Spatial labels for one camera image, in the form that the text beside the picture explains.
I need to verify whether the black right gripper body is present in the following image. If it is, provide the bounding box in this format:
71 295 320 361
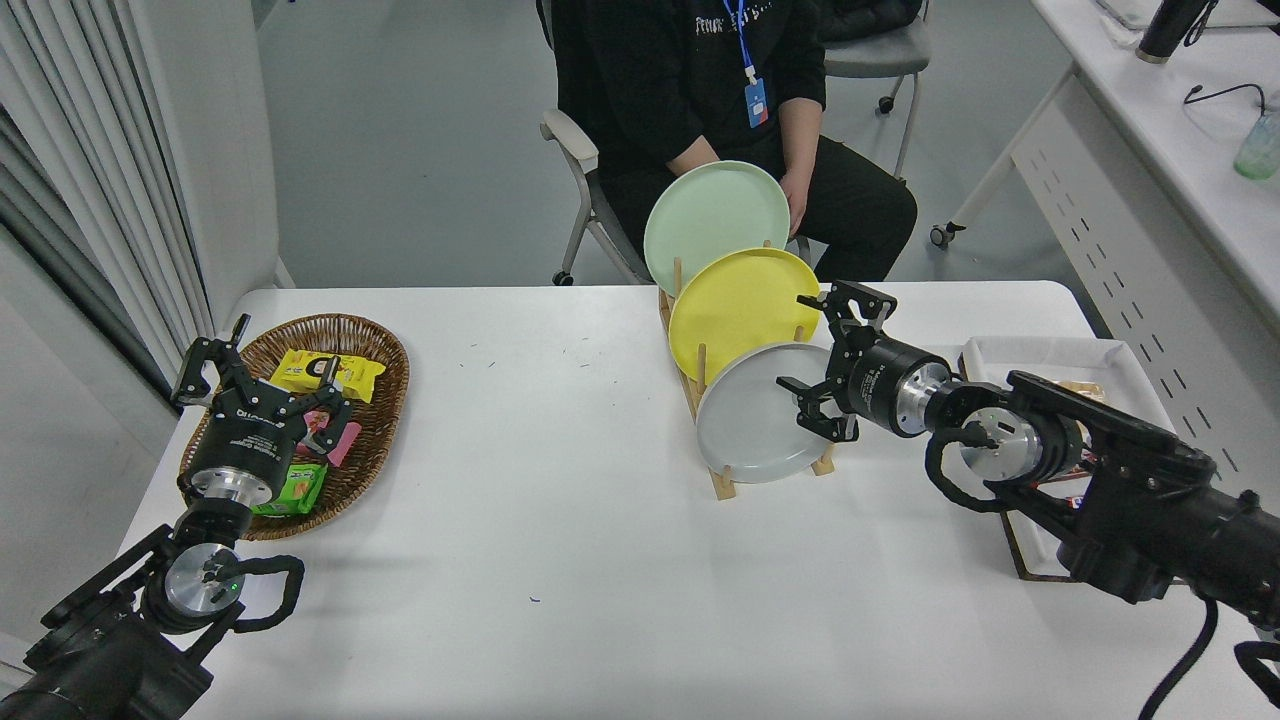
832 334 929 438

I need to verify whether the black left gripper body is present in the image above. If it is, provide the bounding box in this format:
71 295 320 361
186 396 305 483

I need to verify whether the grey plate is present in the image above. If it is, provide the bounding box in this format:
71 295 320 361
695 342 851 485

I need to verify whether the yellow plate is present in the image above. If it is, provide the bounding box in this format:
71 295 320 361
668 247 823 385

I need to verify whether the wooden plate rack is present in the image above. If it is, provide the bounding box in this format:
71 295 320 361
658 240 838 501

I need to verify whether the pale green plate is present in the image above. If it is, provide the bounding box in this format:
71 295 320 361
643 160 791 297

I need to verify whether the person's left hand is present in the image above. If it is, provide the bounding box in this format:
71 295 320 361
778 170 813 239

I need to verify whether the pink snack packet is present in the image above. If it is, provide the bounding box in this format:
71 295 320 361
295 408 363 468

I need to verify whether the yellow snack packet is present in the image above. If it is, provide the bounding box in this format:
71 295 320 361
270 349 387 403

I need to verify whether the green snack packet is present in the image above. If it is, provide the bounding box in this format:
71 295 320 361
250 462 329 517

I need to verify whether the brown wicker basket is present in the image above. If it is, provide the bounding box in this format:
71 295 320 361
178 313 411 542

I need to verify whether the white rectangular tray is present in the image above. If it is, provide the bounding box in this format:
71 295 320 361
957 335 1179 583

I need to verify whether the grey wheeled chair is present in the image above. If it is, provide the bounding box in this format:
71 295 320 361
820 0 933 181

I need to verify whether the grey white curtain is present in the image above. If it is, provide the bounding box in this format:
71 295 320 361
0 0 216 401

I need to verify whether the black garment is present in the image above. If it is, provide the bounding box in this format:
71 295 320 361
815 0 923 43

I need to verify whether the person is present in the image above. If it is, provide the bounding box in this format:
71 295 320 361
548 0 919 283

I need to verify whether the grey office chair with armrest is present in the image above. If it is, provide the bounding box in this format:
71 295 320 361
535 0 656 288

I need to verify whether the white desk with perforated panel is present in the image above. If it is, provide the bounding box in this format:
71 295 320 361
930 0 1280 501

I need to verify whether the black bottle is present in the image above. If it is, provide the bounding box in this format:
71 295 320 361
1136 0 1216 64

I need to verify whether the translucent green cup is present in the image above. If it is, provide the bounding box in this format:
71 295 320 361
1233 110 1280 181

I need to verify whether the blue lanyard with badge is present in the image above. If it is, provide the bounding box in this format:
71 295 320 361
722 0 769 131

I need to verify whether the thin black cable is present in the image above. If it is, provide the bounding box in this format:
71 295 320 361
1184 83 1269 109

